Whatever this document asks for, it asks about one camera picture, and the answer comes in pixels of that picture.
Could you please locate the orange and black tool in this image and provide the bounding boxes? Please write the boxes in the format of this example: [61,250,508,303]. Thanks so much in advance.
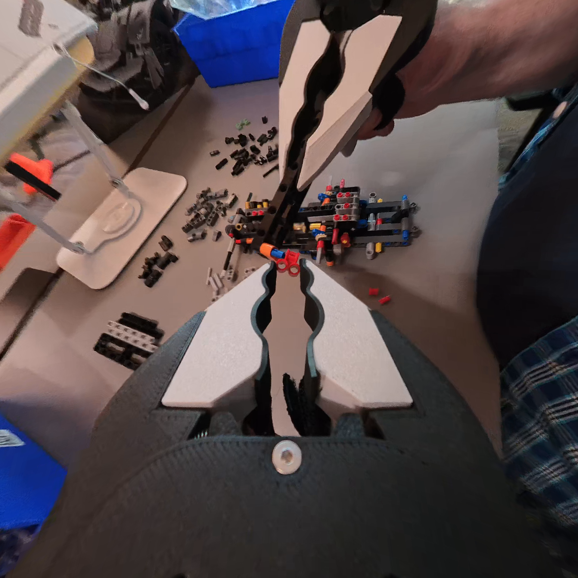
[0,153,62,272]

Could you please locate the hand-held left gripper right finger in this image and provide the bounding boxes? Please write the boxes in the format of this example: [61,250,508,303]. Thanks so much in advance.
[299,260,414,435]

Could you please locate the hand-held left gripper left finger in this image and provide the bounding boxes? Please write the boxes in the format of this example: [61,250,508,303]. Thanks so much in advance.
[161,262,277,435]

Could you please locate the white page holder cord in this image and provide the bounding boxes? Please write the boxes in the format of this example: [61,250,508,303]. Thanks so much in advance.
[53,43,151,111]

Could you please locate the lego set box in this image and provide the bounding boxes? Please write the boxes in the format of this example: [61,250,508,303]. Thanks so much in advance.
[74,0,200,146]

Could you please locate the long black lego frame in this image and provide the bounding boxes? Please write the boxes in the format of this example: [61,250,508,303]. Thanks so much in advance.
[259,135,309,260]

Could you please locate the person's right hand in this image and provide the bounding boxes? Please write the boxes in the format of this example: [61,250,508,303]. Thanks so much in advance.
[356,0,520,141]

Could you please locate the pile of grey lego connectors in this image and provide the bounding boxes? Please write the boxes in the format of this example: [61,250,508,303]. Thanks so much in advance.
[182,187,238,243]

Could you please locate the light grey lego beam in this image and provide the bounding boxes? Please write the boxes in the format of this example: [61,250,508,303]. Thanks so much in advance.
[107,320,160,346]
[106,326,156,354]

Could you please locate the tagged blue plastic bin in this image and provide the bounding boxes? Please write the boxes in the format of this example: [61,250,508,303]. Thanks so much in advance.
[0,413,68,533]

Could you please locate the clear plastic parts bag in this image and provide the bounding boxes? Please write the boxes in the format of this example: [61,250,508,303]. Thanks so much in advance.
[169,0,292,21]

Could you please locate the person's right forearm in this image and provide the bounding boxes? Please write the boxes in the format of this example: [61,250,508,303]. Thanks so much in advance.
[499,0,578,190]

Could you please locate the person's plaid shirt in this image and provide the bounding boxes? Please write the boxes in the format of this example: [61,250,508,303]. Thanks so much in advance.
[499,316,578,542]

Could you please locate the white book stand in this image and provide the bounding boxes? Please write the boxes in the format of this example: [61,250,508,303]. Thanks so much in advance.
[0,101,188,291]

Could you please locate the pile of small black connectors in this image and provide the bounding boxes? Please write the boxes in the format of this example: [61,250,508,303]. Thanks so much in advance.
[209,117,281,178]

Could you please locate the lego instruction booklet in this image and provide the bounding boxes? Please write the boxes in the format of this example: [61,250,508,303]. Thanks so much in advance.
[0,0,99,150]

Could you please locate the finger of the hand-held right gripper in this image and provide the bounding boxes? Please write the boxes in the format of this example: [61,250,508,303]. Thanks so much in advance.
[297,15,403,191]
[278,23,339,181]

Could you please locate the lego car chassis assembly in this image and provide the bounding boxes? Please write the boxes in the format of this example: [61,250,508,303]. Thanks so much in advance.
[221,178,421,277]

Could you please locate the person's dark trousers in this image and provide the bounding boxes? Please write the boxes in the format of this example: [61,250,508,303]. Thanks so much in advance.
[476,110,578,366]

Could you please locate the black ribbed lego beam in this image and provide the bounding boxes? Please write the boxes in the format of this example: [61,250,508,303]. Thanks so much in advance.
[118,312,164,340]

